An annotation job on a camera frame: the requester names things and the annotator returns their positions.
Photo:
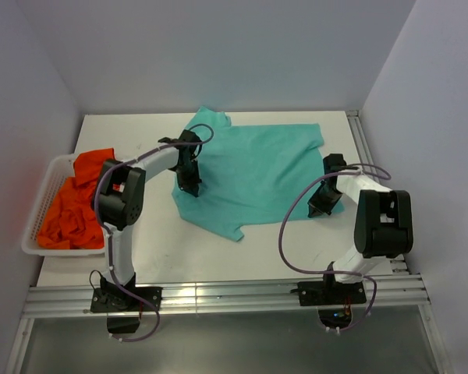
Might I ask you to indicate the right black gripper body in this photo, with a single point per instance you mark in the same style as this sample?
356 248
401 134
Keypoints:
325 199

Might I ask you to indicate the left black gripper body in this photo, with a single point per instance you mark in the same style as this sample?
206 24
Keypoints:
188 173

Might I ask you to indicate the teal t-shirt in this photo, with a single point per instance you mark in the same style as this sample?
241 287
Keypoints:
250 174

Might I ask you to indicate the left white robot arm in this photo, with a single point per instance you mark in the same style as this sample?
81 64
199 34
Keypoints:
118 202

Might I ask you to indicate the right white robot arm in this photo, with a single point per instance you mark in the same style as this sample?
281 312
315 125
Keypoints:
383 226

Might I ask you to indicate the orange t-shirt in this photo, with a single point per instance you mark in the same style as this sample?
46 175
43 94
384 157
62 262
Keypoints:
70 222

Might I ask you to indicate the white plastic basket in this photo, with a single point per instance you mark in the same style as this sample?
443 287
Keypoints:
59 169

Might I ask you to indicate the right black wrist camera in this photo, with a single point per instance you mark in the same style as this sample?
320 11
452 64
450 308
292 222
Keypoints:
335 166

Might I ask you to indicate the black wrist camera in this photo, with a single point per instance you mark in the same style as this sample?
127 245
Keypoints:
335 166
186 138

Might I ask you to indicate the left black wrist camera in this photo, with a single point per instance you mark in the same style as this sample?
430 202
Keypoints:
186 138

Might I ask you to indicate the right side aluminium rail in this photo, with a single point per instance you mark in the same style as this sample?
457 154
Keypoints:
427 320

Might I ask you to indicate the aluminium rail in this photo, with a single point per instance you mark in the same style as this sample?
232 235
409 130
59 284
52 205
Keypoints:
219 297
427 320

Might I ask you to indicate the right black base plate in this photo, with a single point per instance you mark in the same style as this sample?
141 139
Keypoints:
318 293

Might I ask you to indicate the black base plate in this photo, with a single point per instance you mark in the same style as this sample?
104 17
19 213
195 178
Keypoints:
115 300
318 293

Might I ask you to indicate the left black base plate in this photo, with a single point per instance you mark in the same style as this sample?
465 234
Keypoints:
115 300

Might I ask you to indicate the front aluminium rail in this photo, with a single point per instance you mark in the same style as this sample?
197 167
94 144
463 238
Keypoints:
219 297

